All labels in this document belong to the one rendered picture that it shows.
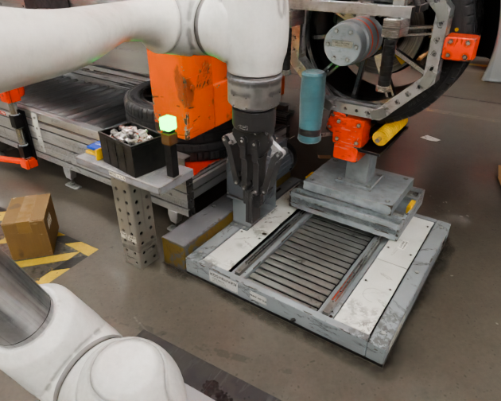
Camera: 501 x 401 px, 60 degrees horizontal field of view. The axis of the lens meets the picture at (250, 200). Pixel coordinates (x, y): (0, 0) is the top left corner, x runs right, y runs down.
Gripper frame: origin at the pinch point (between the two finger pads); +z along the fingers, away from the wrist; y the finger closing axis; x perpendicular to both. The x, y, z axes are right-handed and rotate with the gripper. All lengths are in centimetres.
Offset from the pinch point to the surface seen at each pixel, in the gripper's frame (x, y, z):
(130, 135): 31, -70, 15
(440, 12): 90, 8, -24
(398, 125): 103, -1, 19
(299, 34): 90, -39, -11
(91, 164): 25, -86, 28
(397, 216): 97, 7, 55
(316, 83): 78, -25, 1
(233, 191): 61, -49, 45
